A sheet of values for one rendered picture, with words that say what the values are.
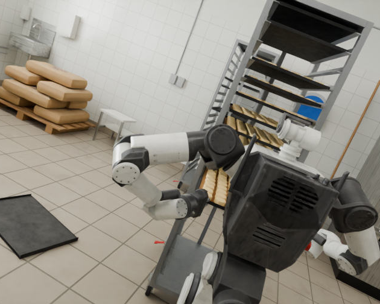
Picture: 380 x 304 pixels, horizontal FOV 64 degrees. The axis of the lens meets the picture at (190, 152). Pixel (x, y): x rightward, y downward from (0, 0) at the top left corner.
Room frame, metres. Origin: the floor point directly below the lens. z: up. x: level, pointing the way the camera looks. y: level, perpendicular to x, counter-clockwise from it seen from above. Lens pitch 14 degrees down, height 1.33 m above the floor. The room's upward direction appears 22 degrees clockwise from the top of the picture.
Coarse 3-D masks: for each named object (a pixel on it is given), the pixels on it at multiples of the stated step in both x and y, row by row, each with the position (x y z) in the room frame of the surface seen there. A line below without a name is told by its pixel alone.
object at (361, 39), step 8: (368, 24) 1.52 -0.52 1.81; (368, 32) 1.52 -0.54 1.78; (360, 40) 1.52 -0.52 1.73; (360, 48) 1.52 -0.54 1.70; (352, 56) 1.52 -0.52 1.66; (344, 64) 1.54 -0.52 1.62; (352, 64) 1.52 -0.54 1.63; (344, 72) 1.52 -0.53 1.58; (344, 80) 1.52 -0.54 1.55; (336, 88) 1.52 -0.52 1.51; (336, 96) 1.52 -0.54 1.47; (328, 104) 1.52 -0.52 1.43; (320, 112) 1.54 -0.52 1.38; (328, 112) 1.52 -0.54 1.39; (320, 120) 1.52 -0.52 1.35; (320, 128) 1.52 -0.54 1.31; (304, 152) 1.52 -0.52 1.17; (304, 160) 1.52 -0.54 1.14
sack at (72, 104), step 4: (68, 104) 4.00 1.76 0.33; (72, 104) 4.04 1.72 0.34; (76, 104) 4.11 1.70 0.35; (80, 104) 4.20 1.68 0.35; (84, 104) 4.30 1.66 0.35; (68, 108) 4.04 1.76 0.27; (72, 108) 4.08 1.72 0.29; (76, 108) 4.16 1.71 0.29; (80, 108) 4.25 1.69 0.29; (84, 108) 4.35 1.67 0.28
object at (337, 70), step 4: (336, 68) 1.63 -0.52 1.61; (340, 68) 1.56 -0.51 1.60; (316, 72) 1.98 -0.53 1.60; (320, 72) 1.88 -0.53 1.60; (324, 72) 1.71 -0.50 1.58; (328, 72) 1.64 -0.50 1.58; (332, 72) 1.59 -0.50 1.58; (336, 72) 1.56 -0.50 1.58; (340, 72) 1.52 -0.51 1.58; (308, 76) 2.07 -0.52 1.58; (312, 76) 1.99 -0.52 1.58; (316, 76) 1.93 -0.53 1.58
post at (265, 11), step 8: (272, 0) 1.53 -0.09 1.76; (264, 8) 1.53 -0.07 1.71; (264, 16) 1.53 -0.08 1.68; (256, 32) 1.53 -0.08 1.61; (256, 40) 1.53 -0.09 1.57; (248, 48) 1.53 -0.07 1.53; (248, 56) 1.53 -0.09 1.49; (240, 64) 1.54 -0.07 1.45; (240, 72) 1.53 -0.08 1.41; (232, 88) 1.53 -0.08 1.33; (232, 96) 1.53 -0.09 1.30; (224, 104) 1.53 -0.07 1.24; (224, 112) 1.53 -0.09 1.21; (200, 160) 1.54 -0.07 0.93; (200, 168) 1.53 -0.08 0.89; (192, 184) 1.53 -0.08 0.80; (176, 224) 1.53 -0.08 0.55; (168, 240) 1.53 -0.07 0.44; (168, 248) 1.53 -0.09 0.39; (160, 256) 1.53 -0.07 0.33; (160, 264) 1.53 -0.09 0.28; (152, 280) 1.53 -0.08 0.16
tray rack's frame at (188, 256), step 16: (288, 0) 1.66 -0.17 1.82; (304, 0) 1.53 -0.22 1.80; (336, 16) 1.53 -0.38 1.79; (352, 16) 1.52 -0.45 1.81; (272, 80) 2.15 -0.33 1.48; (304, 96) 2.12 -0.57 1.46; (256, 112) 2.15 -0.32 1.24; (208, 224) 2.15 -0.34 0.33; (176, 256) 1.88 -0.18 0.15; (192, 256) 1.95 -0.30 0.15; (176, 272) 1.71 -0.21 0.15; (192, 272) 1.78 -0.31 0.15; (160, 288) 1.53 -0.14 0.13; (176, 288) 1.57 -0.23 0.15
